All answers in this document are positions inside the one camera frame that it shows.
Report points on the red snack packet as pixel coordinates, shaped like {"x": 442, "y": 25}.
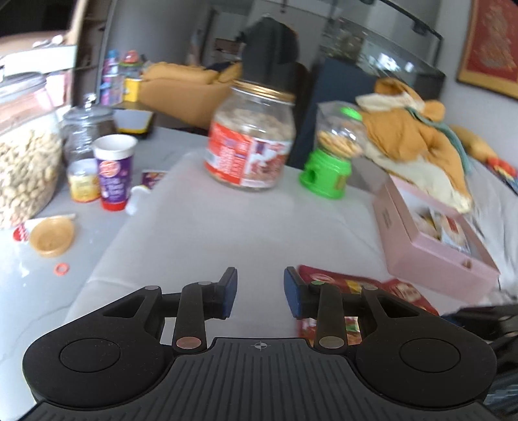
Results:
{"x": 404, "y": 291}

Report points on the dark hanging jacket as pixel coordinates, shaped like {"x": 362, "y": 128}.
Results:
{"x": 269, "y": 52}

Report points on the large glass peanut jar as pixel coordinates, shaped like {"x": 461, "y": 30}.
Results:
{"x": 24, "y": 170}

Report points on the small white bottle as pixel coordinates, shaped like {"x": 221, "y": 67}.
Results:
{"x": 137, "y": 200}

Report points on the red and white small packet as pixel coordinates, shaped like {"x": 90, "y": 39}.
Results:
{"x": 455, "y": 234}

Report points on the gold-lidded snack jar red label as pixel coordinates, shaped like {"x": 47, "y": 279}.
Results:
{"x": 251, "y": 137}

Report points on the orange and cream quilt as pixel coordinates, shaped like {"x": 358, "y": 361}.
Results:
{"x": 408, "y": 133}

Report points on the purple card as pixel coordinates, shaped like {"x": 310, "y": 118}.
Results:
{"x": 153, "y": 179}

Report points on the green candy dispenser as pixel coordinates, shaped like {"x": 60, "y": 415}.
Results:
{"x": 327, "y": 170}

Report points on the yellow-edged white board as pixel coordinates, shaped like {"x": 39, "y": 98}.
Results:
{"x": 131, "y": 120}

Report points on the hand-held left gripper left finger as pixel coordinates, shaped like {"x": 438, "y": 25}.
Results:
{"x": 228, "y": 291}

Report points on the yellow armchair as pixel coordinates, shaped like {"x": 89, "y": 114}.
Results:
{"x": 182, "y": 89}

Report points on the pile of colourful toys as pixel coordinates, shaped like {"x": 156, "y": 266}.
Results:
{"x": 504, "y": 170}

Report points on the glass fish tank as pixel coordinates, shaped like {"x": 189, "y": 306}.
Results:
{"x": 384, "y": 52}

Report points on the grey covered sofa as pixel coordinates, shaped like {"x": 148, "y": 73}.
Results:
{"x": 497, "y": 210}

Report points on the framed red wall picture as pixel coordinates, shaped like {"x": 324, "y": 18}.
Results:
{"x": 493, "y": 44}

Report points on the cardboard box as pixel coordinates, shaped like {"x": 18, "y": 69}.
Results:
{"x": 75, "y": 24}

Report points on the group of colourful bottles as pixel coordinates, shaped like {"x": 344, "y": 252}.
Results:
{"x": 119, "y": 77}

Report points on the red and white cap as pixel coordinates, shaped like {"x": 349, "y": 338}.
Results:
{"x": 21, "y": 232}

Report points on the purple paper cup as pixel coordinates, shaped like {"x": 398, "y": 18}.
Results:
{"x": 115, "y": 174}

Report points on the dark blue cabinet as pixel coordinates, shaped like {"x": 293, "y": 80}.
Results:
{"x": 311, "y": 121}

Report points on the pink box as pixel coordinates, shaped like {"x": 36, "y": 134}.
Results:
{"x": 408, "y": 255}

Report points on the glass jar dark contents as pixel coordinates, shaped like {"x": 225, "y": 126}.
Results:
{"x": 83, "y": 133}

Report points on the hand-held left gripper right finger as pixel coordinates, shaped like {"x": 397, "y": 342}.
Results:
{"x": 292, "y": 293}

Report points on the small yellow cup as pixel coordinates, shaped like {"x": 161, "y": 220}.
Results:
{"x": 83, "y": 182}

